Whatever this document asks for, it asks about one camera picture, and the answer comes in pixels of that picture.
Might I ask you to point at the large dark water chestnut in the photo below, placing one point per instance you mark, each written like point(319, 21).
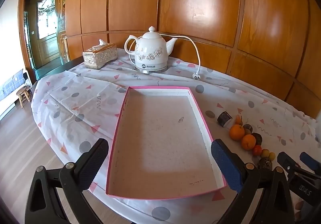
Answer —
point(257, 138)

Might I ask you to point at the small dark water chestnut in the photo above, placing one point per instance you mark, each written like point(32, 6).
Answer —
point(265, 163)

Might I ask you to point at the blue plaid sofa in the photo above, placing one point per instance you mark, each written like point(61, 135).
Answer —
point(10, 86)

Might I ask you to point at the small yellow round fruit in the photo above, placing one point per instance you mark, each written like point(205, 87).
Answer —
point(271, 156)
point(264, 153)

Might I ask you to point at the stemless orange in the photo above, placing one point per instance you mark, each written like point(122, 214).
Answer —
point(248, 142)

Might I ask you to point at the silver embossed tissue box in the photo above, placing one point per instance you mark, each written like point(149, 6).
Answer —
point(100, 56)

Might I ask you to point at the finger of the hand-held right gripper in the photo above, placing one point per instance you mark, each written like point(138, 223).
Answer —
point(288, 163)
point(309, 161)

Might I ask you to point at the wooden stool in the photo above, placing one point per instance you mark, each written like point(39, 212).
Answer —
point(23, 96)

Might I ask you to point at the orange with long stem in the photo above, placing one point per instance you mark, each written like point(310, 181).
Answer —
point(236, 132)

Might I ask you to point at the white floral ceramic kettle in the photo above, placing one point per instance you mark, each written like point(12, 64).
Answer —
point(150, 51)

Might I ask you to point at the silver kettle base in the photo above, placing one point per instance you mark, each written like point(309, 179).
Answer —
point(150, 70)

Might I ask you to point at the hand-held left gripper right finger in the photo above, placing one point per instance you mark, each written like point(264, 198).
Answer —
point(227, 166)

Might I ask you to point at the pink shallow box tray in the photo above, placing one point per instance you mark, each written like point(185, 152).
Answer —
point(163, 138)

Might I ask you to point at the small red tomato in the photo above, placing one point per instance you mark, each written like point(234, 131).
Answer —
point(257, 150)

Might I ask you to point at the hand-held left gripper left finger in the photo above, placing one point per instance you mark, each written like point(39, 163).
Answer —
point(91, 166)

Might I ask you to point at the wooden door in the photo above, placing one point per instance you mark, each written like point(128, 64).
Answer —
point(47, 43)

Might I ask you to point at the white patterned tablecloth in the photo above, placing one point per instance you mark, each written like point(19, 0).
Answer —
point(75, 103)

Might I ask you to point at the dark-skinned sugarcane piece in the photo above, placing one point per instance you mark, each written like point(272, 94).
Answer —
point(224, 118)

